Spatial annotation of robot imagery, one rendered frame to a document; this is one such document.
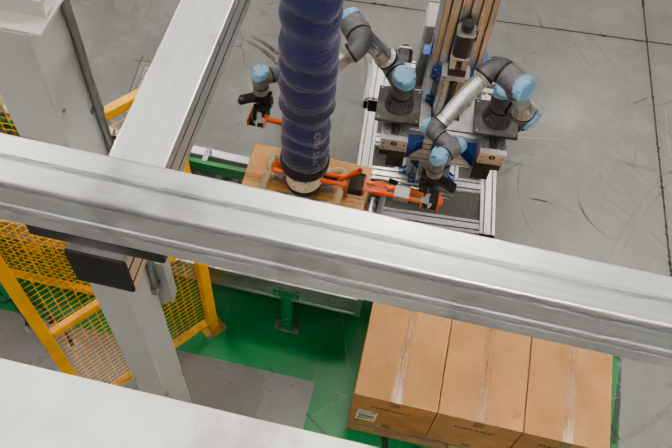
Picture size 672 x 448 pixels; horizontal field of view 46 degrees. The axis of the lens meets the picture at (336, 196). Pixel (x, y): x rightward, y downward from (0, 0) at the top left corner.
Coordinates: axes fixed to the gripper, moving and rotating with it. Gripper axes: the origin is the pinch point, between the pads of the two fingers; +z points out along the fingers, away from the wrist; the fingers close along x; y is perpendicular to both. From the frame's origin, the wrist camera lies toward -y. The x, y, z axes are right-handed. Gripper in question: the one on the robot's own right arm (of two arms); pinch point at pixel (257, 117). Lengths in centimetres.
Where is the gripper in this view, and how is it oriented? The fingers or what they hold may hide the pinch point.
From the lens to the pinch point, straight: 390.3
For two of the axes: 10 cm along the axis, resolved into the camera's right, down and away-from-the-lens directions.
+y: 9.7, 2.2, -0.6
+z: -0.7, 5.4, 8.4
